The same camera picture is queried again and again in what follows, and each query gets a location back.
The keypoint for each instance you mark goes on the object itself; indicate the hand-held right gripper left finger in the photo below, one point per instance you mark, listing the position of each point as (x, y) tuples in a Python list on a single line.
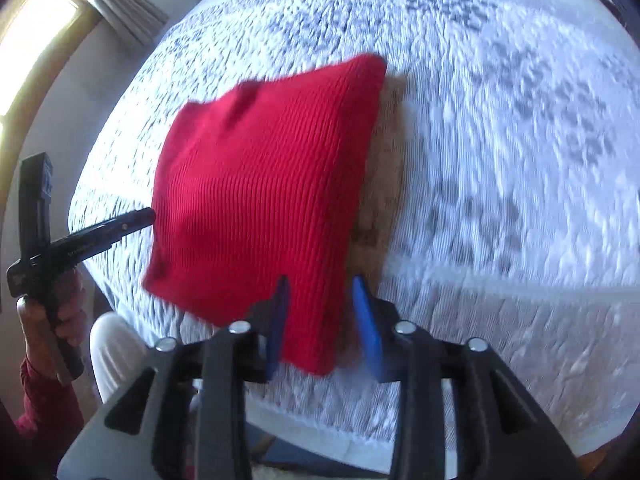
[(277, 330)]

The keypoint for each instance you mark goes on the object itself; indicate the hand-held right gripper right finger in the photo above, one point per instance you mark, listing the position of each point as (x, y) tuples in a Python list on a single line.
[(367, 330)]

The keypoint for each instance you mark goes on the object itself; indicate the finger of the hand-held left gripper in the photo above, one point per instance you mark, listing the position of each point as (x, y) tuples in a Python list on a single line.
[(115, 227)]

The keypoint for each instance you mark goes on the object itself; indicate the red knit sweater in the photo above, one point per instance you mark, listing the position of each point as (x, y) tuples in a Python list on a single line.
[(260, 200)]

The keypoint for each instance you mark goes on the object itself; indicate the person's left forearm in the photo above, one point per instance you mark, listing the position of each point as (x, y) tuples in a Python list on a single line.
[(45, 410)]

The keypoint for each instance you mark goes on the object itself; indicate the person's left hand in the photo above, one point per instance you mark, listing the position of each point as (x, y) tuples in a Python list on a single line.
[(70, 310)]

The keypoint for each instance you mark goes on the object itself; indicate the person's leg in white pants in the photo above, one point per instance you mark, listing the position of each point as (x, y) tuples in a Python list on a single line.
[(117, 355)]

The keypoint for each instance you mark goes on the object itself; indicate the tan fuzzy cloth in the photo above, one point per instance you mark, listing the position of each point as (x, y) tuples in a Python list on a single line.
[(385, 175)]

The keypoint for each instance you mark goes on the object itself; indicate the bright window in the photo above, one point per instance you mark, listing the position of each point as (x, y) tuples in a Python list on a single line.
[(35, 45)]

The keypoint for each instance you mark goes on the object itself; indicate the white quilted bedspread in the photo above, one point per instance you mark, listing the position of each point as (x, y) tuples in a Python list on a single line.
[(500, 210)]

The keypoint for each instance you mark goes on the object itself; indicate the beige curtain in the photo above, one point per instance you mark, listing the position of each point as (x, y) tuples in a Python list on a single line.
[(125, 5)]

